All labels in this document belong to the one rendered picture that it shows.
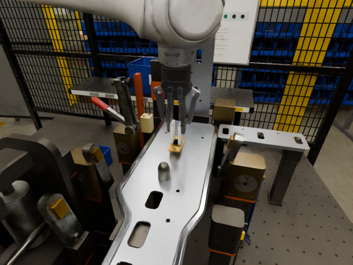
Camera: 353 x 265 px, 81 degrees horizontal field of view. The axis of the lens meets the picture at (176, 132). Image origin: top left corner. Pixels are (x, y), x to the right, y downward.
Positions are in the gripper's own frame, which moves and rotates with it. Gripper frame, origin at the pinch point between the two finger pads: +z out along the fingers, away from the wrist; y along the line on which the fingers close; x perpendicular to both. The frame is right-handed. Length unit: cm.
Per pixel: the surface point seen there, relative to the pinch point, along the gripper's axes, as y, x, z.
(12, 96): -240, 130, 62
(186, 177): 5.8, -12.1, 5.9
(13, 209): -19.4, -36.0, -3.2
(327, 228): 55, 6, 36
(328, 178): 116, 123, 106
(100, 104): -23.4, -1.4, -7.2
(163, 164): 0.2, -13.6, 1.2
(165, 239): 5.4, -29.5, 5.9
